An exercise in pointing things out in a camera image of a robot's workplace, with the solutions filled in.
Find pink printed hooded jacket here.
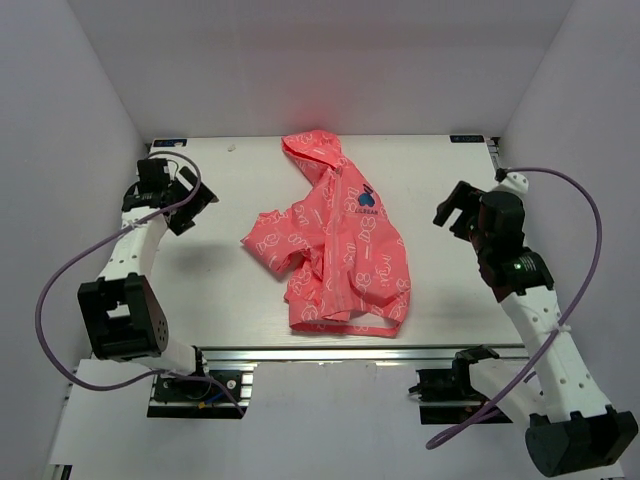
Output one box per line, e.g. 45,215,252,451
242,130,411,338

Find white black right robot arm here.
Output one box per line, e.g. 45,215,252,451
433,181,639,478

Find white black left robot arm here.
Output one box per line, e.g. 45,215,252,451
77,155,218,399

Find blue label left corner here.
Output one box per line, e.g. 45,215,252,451
152,138,187,149

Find blue label corner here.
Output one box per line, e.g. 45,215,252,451
449,134,485,144
152,138,187,149

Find blue label right corner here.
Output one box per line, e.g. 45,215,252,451
449,134,485,144

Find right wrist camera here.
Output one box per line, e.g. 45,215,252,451
493,168,529,196

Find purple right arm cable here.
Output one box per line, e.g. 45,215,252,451
425,167,604,450

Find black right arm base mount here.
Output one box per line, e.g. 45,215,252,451
408,345,500,425

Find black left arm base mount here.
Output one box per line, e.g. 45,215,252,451
147,361,257,420

